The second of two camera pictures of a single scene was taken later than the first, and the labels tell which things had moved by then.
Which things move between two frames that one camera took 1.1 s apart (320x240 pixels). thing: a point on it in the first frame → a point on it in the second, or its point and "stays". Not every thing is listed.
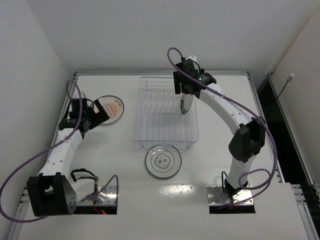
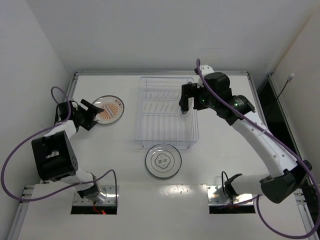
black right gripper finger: (177, 81) → (188, 90)
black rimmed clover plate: (163, 161) stays
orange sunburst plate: (113, 107) stays
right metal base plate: (216, 197) stays
